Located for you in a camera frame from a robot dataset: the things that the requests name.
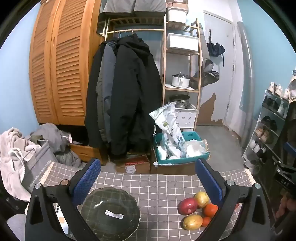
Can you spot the grey vertical pipe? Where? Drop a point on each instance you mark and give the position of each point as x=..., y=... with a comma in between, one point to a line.
x=246, y=81

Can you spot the wooden louvered wardrobe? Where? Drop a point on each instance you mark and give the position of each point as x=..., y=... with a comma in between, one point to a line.
x=64, y=58

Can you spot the pale blue door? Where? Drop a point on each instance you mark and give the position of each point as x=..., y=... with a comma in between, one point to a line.
x=219, y=76

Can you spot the small tangerine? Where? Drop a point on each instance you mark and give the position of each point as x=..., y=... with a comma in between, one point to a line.
x=205, y=221

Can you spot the grey jacket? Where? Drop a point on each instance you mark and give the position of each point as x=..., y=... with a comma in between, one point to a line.
x=107, y=69

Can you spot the wide white storage box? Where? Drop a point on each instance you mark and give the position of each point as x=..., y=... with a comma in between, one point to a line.
x=182, y=42

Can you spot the grey hanging bag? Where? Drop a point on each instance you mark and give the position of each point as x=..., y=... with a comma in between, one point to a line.
x=208, y=76

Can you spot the wooden drawer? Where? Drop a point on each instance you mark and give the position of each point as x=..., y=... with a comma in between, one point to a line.
x=85, y=151

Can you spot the grey fabric storage box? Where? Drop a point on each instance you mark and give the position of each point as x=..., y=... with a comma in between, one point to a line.
x=118, y=5
x=150, y=5

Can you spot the bamboo clothes rack shelf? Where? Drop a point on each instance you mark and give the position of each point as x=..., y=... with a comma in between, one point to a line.
x=165, y=69

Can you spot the yellow green mango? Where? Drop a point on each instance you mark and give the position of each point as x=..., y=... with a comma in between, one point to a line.
x=192, y=222
x=201, y=199

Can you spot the pile of grey clothes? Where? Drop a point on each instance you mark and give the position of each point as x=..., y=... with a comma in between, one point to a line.
x=55, y=136

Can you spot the flat cardboard box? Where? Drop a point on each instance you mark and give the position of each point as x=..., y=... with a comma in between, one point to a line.
x=138, y=164

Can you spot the pale pink fleece robe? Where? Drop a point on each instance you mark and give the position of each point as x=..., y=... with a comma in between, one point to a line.
x=11, y=157

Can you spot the grey tote bag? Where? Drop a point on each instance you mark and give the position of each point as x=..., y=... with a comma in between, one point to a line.
x=37, y=166

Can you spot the white cooking pot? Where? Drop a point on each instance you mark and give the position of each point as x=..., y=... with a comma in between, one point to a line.
x=180, y=81

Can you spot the grey checkered tablecloth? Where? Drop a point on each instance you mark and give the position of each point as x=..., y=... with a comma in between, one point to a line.
x=152, y=187

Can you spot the dark blue umbrella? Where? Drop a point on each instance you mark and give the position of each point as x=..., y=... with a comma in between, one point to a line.
x=216, y=48

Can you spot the dark glass scalloped bowl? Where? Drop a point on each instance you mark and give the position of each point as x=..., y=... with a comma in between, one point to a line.
x=111, y=215

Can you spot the steel steamer pot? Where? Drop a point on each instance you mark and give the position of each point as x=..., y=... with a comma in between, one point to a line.
x=181, y=102

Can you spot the person's right hand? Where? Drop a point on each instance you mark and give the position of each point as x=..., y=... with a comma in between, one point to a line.
x=285, y=206

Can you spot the white smartphone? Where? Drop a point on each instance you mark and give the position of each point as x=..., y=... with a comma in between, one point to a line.
x=61, y=217

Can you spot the large brown cardboard box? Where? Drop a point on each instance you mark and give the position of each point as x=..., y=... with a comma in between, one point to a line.
x=175, y=169

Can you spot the clear plastic bag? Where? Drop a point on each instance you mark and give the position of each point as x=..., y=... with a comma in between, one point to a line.
x=194, y=148

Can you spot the brown cardboard box with label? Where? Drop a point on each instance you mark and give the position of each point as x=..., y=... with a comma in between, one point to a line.
x=177, y=4

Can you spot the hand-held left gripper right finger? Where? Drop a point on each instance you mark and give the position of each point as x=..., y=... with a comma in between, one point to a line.
x=209, y=183

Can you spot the black coat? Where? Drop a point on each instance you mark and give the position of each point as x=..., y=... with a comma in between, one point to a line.
x=92, y=104

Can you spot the red apple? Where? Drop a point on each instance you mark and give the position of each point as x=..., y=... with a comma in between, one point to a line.
x=187, y=206

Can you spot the teal plastic basket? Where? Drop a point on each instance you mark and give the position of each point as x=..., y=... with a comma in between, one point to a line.
x=196, y=136

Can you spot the white plastic basket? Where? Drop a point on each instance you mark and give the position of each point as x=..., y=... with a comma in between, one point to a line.
x=187, y=118

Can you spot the large orange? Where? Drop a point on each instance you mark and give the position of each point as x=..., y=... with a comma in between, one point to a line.
x=210, y=209

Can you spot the small white storage box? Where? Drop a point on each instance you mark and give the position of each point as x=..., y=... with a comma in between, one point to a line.
x=177, y=15

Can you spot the white printed rice bag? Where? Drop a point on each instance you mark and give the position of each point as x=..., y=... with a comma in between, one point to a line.
x=167, y=125

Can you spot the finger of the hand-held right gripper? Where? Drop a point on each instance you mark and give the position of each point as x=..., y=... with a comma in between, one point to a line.
x=290, y=147

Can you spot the black hooded jacket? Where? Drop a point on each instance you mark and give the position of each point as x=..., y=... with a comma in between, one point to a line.
x=136, y=92

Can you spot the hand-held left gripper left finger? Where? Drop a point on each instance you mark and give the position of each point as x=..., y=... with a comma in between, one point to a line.
x=86, y=178

